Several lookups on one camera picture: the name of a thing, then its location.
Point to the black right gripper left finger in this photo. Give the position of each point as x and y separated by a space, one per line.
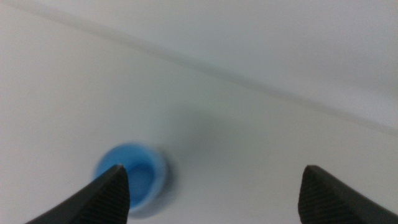
99 202

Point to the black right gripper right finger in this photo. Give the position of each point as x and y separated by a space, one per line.
329 202

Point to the blue plastic cup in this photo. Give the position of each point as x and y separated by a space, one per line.
145 180

